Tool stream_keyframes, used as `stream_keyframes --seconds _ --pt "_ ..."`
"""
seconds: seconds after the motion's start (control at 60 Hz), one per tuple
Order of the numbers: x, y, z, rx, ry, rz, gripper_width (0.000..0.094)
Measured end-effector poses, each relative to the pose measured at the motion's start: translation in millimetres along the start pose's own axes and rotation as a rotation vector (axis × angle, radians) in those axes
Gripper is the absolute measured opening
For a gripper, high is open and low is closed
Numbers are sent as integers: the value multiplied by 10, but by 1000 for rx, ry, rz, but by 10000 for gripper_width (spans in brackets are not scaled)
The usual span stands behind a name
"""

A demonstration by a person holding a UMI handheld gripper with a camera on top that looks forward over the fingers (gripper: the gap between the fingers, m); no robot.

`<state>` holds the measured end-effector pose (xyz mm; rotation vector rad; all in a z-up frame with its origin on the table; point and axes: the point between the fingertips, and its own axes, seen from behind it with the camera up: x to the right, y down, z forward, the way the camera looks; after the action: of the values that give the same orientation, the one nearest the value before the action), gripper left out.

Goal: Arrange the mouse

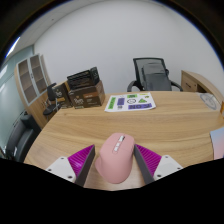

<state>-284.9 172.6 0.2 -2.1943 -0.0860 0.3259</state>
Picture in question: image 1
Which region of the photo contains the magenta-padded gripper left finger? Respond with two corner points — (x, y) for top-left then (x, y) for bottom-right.
(44, 144), (96, 188)

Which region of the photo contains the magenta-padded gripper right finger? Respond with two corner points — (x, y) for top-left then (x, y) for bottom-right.
(133, 143), (184, 185)

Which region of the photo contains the pink computer mouse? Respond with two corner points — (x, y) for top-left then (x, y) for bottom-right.
(94, 132), (136, 185)

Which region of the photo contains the pink-blue gradient mouse pad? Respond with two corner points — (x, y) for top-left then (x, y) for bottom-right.
(209, 126), (224, 160)

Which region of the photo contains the black leather armchair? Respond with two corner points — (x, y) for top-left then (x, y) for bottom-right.
(4, 111), (43, 163)

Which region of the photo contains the brown cardboard box white logo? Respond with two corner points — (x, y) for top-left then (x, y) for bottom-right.
(53, 82), (74, 110)

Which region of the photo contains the white printed sticker sheet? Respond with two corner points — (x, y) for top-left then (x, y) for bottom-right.
(104, 91), (157, 113)

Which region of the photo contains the large brown cardboard box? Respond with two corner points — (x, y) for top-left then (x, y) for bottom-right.
(67, 79), (107, 109)

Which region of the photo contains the small black visitor chair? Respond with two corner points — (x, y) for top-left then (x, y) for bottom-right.
(42, 82), (63, 117)

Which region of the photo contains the wooden glass-door shelf unit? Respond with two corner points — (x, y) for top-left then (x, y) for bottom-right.
(13, 53), (53, 129)

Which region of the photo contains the grey backpack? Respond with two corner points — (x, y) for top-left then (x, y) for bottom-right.
(141, 61), (173, 92)

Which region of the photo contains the wooden side desk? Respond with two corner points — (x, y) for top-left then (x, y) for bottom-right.
(180, 69), (224, 104)

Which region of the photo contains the black cardboard box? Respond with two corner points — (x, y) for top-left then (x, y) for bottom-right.
(66, 66), (101, 91)

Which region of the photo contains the black mesh office chair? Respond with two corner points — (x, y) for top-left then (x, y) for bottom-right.
(126, 57), (184, 93)

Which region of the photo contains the long ceiling light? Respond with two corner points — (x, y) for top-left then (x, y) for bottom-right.
(5, 35), (22, 58)

